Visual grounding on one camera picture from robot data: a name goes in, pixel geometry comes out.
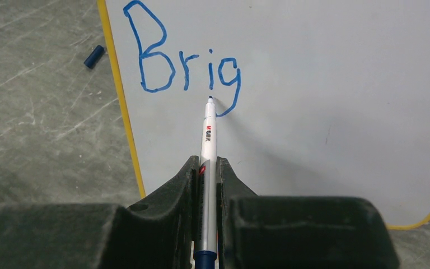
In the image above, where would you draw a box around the blue whiteboard marker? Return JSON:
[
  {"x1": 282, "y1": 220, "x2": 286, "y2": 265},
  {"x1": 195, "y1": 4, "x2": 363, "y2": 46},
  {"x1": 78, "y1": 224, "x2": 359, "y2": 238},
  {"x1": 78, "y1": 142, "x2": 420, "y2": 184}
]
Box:
[{"x1": 193, "y1": 96, "x2": 217, "y2": 268}]

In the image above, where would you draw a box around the blue marker cap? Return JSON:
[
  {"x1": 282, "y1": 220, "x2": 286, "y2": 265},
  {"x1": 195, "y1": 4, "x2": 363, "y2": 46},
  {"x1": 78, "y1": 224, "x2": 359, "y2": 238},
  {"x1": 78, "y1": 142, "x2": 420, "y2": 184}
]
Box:
[{"x1": 83, "y1": 45, "x2": 105, "y2": 69}]

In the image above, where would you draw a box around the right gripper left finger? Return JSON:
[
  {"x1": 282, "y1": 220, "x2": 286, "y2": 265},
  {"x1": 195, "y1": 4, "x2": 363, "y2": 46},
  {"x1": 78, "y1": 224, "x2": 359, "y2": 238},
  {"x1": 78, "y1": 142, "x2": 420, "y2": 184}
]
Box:
[{"x1": 0, "y1": 156, "x2": 199, "y2": 268}]

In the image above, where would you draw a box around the yellow framed whiteboard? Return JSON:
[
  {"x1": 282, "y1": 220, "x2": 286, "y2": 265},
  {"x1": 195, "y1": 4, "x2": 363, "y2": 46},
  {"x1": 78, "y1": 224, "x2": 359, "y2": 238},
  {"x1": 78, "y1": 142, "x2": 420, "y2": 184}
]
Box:
[{"x1": 98, "y1": 1, "x2": 430, "y2": 229}]

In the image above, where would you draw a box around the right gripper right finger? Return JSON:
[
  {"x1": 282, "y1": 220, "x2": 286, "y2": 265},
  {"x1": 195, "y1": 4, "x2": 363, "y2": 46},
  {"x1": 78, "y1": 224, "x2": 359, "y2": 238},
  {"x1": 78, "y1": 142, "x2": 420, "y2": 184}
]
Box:
[{"x1": 216, "y1": 157, "x2": 400, "y2": 268}]

